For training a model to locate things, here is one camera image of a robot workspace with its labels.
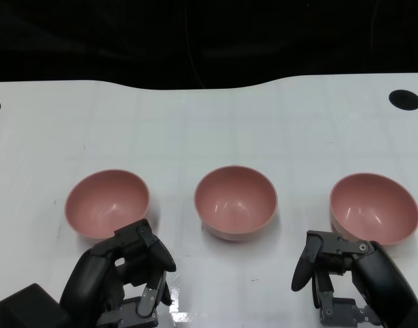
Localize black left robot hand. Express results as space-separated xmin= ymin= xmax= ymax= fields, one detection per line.
xmin=60 ymin=218 xmax=177 ymax=328

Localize black cloth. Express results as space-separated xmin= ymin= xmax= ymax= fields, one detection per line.
xmin=0 ymin=0 xmax=418 ymax=90

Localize pink plastic bowl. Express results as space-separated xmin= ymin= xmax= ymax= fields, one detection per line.
xmin=64 ymin=168 xmax=151 ymax=240
xmin=194 ymin=165 xmax=278 ymax=243
xmin=329 ymin=172 xmax=418 ymax=246

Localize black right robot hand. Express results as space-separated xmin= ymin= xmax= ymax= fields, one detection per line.
xmin=290 ymin=230 xmax=418 ymax=328

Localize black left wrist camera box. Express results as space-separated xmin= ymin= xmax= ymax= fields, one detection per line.
xmin=0 ymin=283 xmax=73 ymax=328

